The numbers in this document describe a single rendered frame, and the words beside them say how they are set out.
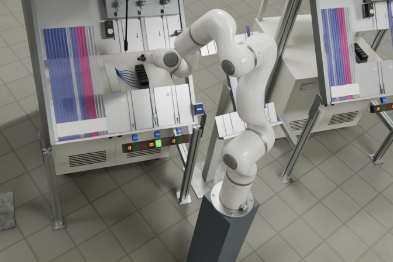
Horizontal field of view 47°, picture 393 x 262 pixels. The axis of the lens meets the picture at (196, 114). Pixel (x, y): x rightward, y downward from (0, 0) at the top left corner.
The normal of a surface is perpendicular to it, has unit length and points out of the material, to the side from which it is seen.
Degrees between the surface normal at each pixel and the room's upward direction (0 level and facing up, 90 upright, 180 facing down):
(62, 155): 90
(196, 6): 0
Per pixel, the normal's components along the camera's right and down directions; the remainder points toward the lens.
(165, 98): 0.31, 0.00
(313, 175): 0.14, -0.69
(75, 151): 0.30, 0.71
